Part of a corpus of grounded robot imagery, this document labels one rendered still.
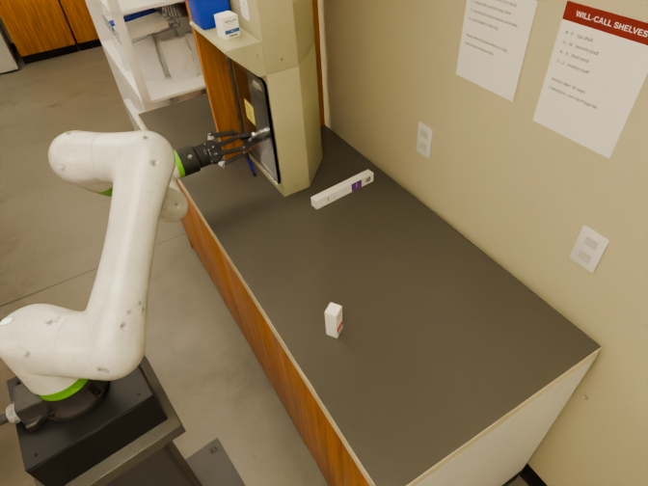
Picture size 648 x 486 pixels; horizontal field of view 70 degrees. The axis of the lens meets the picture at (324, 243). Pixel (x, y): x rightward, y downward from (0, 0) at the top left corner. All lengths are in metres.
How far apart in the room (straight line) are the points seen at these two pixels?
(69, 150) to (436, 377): 1.00
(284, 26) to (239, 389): 1.61
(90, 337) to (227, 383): 1.45
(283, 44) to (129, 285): 0.86
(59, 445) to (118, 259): 0.42
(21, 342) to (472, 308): 1.09
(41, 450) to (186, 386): 1.30
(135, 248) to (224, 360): 1.51
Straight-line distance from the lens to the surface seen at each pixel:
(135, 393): 1.17
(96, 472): 1.26
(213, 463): 2.20
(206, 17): 1.60
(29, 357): 1.05
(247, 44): 1.45
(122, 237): 1.00
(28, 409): 1.21
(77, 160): 1.13
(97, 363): 0.97
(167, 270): 2.95
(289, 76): 1.53
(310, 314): 1.34
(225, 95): 1.89
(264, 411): 2.26
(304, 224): 1.61
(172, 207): 1.47
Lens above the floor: 2.00
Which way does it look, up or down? 44 degrees down
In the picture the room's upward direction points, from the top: 4 degrees counter-clockwise
